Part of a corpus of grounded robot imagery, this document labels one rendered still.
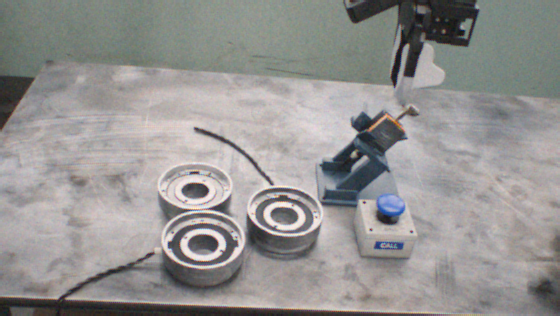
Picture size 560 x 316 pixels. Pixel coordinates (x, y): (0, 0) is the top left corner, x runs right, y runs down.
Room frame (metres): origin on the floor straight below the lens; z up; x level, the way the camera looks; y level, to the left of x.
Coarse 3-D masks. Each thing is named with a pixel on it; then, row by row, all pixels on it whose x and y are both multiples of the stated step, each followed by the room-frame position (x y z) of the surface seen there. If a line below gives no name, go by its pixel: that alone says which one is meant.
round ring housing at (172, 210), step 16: (176, 176) 0.66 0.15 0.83; (208, 176) 0.67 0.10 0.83; (224, 176) 0.66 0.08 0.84; (160, 192) 0.60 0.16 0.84; (176, 192) 0.62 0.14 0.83; (192, 192) 0.65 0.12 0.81; (208, 192) 0.64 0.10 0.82; (224, 192) 0.64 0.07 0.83; (176, 208) 0.58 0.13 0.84; (192, 208) 0.58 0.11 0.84; (208, 208) 0.59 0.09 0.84; (224, 208) 0.61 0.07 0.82
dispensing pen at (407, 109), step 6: (402, 108) 0.73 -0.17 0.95; (408, 108) 0.73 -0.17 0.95; (414, 108) 0.73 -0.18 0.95; (378, 114) 0.74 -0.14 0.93; (384, 114) 0.72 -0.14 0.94; (402, 114) 0.72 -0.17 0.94; (408, 114) 0.72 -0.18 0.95; (414, 114) 0.73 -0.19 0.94; (372, 120) 0.73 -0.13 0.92; (378, 120) 0.72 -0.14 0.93; (390, 120) 0.72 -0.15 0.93; (396, 120) 0.72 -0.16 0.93; (366, 126) 0.73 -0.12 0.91; (402, 126) 0.73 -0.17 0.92; (354, 156) 0.72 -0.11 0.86
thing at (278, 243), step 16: (256, 192) 0.63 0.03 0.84; (272, 192) 0.65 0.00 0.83; (288, 192) 0.65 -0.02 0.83; (304, 192) 0.64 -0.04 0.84; (272, 208) 0.61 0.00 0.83; (288, 208) 0.62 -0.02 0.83; (320, 208) 0.61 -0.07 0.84; (256, 224) 0.56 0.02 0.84; (272, 224) 0.58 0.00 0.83; (320, 224) 0.58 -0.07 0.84; (256, 240) 0.57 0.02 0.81; (272, 240) 0.55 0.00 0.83; (288, 240) 0.55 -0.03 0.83; (304, 240) 0.56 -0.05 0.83
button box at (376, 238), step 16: (368, 208) 0.62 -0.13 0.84; (368, 224) 0.59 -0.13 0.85; (384, 224) 0.59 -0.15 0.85; (400, 224) 0.60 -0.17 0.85; (368, 240) 0.57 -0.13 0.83; (384, 240) 0.57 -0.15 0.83; (400, 240) 0.58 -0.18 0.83; (368, 256) 0.57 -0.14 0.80; (384, 256) 0.57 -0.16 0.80; (400, 256) 0.58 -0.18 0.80
